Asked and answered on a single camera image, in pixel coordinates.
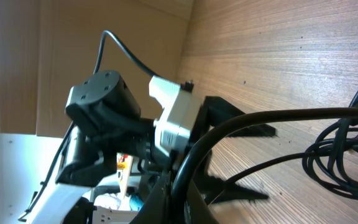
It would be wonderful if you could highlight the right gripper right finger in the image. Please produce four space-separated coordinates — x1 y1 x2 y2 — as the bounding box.
184 181 219 224

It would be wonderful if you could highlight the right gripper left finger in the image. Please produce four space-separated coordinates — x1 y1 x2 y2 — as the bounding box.
131 172 175 224

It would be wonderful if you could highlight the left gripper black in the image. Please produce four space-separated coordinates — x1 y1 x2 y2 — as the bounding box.
137 96 276 203

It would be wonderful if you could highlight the thick black USB cable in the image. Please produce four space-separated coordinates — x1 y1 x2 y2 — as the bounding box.
171 67 358 224

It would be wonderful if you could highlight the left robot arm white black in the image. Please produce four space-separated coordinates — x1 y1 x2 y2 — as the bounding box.
19 70 241 223

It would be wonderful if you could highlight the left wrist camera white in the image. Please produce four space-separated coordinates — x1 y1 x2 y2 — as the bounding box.
149 76 202 156

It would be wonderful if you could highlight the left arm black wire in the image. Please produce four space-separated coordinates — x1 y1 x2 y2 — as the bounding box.
17 30 195 223

